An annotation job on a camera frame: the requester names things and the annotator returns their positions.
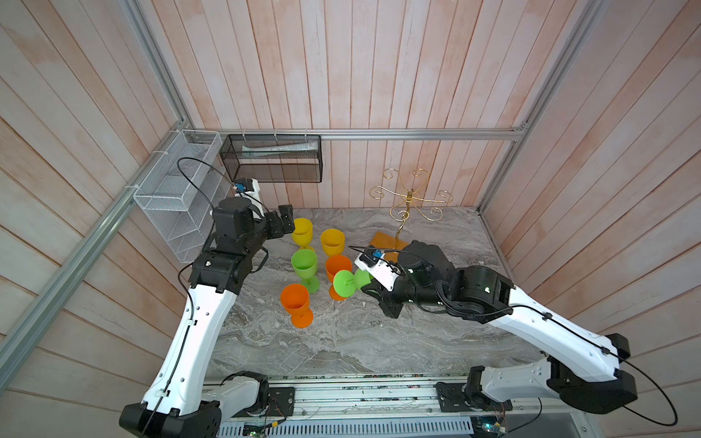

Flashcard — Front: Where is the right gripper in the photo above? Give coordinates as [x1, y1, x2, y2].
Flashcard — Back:
[357, 263, 444, 318]

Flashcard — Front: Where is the yellow wine glass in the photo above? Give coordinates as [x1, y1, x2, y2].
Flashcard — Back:
[292, 218, 313, 249]
[319, 228, 345, 257]

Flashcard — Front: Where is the green wine glass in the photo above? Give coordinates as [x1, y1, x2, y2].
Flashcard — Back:
[291, 249, 319, 294]
[332, 270, 374, 299]

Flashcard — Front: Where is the orange wooden rack base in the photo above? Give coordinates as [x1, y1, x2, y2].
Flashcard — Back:
[370, 232, 409, 262]

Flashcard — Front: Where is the orange wine glass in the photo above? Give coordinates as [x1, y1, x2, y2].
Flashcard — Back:
[280, 284, 314, 329]
[325, 255, 353, 301]

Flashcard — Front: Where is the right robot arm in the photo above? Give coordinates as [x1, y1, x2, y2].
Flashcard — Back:
[354, 241, 638, 414]

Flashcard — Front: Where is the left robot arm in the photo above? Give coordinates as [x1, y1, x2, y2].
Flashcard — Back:
[119, 196, 295, 437]

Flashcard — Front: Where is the white mesh shelf organizer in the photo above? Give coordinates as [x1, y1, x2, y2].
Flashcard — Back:
[134, 130, 230, 264]

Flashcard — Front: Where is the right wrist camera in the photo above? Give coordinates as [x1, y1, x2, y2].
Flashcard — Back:
[353, 246, 401, 291]

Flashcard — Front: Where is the black mesh wall basket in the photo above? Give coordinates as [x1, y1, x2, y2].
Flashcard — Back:
[219, 133, 323, 184]

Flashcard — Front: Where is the right camera cable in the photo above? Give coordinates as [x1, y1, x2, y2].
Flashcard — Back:
[349, 245, 417, 261]

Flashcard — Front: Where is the camera cable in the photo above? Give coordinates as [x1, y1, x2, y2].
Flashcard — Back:
[349, 245, 417, 261]
[176, 157, 242, 212]

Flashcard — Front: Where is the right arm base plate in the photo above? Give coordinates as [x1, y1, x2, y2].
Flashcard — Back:
[434, 381, 513, 412]

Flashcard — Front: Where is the aluminium mounting rail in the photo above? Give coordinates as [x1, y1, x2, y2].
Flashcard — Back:
[136, 374, 595, 425]

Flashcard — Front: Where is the left camera cable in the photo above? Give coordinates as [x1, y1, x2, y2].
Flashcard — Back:
[176, 157, 242, 212]

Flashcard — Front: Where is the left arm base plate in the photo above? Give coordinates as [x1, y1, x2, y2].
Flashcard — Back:
[234, 386, 296, 418]

